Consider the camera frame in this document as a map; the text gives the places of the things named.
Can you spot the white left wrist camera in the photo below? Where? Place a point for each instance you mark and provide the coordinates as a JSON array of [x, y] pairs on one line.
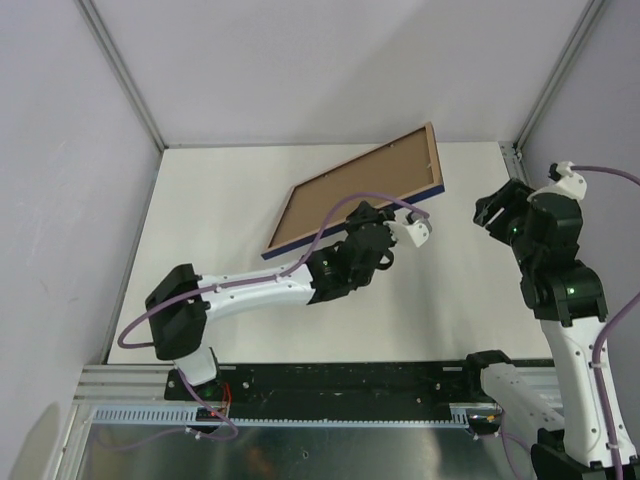
[[415, 232]]

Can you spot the right side aluminium rail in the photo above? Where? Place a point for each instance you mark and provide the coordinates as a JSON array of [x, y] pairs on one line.
[[514, 162]]

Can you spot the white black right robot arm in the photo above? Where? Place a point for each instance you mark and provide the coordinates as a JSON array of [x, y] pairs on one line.
[[588, 438]]

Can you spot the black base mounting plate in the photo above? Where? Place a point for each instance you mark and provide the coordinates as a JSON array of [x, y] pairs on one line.
[[362, 391]]

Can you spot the grey slotted cable duct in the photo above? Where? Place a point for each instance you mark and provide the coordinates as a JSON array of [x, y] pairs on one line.
[[459, 418]]

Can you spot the aluminium rail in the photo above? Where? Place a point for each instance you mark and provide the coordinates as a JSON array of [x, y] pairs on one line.
[[514, 162], [144, 384]]

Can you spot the aluminium corner post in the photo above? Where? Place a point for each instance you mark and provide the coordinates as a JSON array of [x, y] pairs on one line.
[[121, 72], [578, 37]]

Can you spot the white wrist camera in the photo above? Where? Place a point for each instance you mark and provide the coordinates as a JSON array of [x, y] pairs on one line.
[[564, 180], [415, 232]]

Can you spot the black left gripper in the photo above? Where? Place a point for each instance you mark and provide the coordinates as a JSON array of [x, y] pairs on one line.
[[365, 212]]

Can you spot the brown cardboard backing board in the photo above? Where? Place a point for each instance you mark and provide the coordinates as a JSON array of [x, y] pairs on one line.
[[360, 190]]

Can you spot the wooden picture frame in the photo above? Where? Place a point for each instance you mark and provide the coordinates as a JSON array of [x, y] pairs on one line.
[[435, 155]]

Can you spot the aluminium front rail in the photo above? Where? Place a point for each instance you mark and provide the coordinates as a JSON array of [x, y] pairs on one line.
[[144, 384]]

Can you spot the left aluminium corner post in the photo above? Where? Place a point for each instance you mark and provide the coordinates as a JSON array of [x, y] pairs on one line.
[[121, 72]]

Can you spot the right aluminium corner post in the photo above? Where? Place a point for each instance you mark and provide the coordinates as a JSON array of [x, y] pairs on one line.
[[578, 37]]

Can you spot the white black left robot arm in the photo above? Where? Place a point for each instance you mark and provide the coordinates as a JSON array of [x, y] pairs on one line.
[[183, 302]]

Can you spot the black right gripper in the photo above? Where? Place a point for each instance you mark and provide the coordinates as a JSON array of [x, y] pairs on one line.
[[513, 196]]

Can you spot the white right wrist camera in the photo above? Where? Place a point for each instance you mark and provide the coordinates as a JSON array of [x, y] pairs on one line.
[[564, 180]]

